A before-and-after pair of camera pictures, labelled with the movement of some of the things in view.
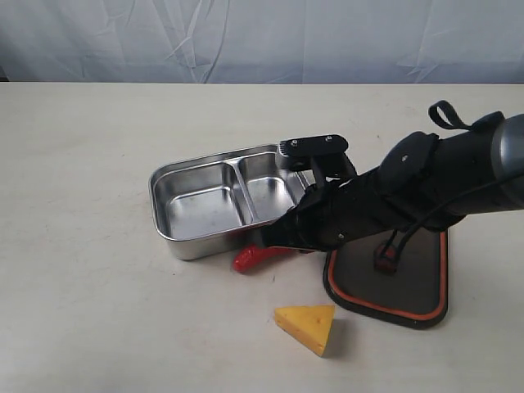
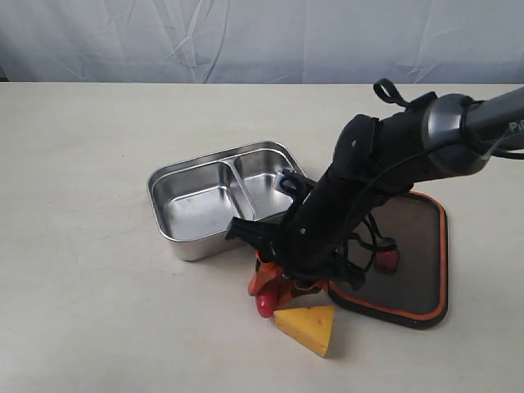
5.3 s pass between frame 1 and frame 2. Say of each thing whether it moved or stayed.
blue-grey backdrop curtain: stayed
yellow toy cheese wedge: stayed
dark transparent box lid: stayed
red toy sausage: moved
